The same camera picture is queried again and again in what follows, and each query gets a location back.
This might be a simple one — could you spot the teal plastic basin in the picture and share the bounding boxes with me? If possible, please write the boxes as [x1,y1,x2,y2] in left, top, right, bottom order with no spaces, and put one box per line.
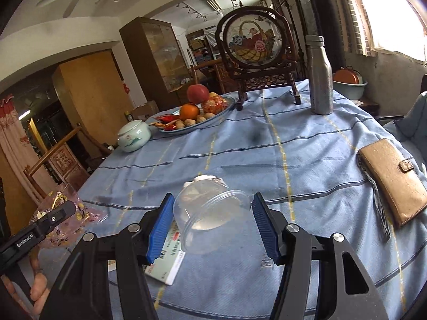
[333,78,368,100]

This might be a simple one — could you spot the brown leather wallet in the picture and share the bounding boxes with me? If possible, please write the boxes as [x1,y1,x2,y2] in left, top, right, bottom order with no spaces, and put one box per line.
[357,138,427,241]

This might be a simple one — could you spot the silver metal bottle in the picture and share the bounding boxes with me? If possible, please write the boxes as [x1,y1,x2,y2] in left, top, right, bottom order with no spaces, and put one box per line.
[306,35,334,115]

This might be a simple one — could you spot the blue white fruit plate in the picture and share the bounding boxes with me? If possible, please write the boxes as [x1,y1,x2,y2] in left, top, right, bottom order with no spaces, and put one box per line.
[147,95,236,136]

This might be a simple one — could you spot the orange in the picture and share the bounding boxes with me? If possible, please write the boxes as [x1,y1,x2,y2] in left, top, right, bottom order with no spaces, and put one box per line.
[179,103,201,121]

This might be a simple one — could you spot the white medicine box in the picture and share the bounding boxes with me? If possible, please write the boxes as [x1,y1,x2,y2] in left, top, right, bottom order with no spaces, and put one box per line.
[144,227,186,286]

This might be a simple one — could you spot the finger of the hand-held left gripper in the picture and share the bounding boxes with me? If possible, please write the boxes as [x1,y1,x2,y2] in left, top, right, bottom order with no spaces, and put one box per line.
[35,201,76,238]

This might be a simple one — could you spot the light wooden door panel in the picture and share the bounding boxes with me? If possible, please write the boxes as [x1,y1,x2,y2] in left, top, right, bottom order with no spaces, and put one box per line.
[0,147,34,234]

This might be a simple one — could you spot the person's left hand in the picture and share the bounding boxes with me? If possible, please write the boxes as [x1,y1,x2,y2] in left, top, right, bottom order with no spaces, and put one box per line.
[29,249,51,311]

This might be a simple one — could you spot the dark carved wooden cabinet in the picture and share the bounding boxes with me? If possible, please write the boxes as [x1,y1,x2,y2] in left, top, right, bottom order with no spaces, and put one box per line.
[288,0,346,70]

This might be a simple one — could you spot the clear plastic container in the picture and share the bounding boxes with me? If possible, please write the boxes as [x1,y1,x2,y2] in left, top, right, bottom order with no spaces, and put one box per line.
[172,179,251,254]

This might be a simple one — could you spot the pile of walnuts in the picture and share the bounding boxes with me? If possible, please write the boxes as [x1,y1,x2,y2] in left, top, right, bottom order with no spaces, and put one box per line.
[176,112,216,129]

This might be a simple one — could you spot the checked window curtain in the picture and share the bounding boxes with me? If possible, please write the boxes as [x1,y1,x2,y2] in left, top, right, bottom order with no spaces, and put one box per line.
[329,0,379,57]

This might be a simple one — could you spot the round embroidered table screen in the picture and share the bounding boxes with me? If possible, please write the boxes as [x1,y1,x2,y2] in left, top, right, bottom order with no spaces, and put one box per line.
[215,6,302,110]

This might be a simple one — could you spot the red snack packets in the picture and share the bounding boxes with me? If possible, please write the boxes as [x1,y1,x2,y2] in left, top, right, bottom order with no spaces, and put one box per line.
[149,115,181,130]

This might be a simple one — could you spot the light wooden wardrobe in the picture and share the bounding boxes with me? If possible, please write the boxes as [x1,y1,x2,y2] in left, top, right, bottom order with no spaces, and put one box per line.
[52,49,134,134]

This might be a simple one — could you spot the cardboard box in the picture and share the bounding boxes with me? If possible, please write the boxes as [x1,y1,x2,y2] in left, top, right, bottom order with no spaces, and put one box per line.
[132,100,160,121]

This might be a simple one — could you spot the white ceramic lidded jar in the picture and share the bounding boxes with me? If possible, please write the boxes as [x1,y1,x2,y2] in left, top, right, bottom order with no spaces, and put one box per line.
[117,120,152,153]

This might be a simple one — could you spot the blue cushioned chair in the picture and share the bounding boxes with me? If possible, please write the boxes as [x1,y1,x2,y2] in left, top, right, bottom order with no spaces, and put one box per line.
[380,73,427,164]

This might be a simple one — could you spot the blue striped tablecloth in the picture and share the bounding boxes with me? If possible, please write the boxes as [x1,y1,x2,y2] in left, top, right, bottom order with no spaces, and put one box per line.
[37,79,427,320]

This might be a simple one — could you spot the glass door wooden cabinet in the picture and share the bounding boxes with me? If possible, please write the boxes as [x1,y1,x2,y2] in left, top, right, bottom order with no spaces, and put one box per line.
[119,17,189,107]

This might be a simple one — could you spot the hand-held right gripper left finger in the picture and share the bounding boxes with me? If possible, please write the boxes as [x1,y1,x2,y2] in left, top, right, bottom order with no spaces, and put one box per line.
[39,193,176,320]

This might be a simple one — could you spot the pink printed plastic bag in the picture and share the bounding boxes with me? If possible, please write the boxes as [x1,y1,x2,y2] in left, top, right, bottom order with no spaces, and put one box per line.
[31,183,107,247]

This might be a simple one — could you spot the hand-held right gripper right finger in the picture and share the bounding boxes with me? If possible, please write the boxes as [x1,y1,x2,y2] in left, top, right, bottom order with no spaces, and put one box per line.
[251,192,390,320]

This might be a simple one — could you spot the orange enamel basin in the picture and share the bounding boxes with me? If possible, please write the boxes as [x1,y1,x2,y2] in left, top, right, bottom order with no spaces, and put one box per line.
[333,67,362,85]

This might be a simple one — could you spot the red apple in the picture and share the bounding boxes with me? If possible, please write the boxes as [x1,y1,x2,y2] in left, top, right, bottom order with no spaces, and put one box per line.
[187,84,210,104]

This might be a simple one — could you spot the carved wooden chair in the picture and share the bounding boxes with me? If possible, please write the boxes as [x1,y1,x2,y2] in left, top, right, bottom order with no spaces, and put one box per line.
[23,123,112,201]

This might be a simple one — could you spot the hanging white cloth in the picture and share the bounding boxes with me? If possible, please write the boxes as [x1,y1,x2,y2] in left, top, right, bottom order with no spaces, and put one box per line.
[202,27,221,45]

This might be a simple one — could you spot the red netted tangerines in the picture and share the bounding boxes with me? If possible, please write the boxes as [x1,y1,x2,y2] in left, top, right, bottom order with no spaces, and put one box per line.
[201,95,232,114]

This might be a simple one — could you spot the pink floral curtain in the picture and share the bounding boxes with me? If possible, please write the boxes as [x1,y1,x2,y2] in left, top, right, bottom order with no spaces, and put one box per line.
[0,94,59,207]

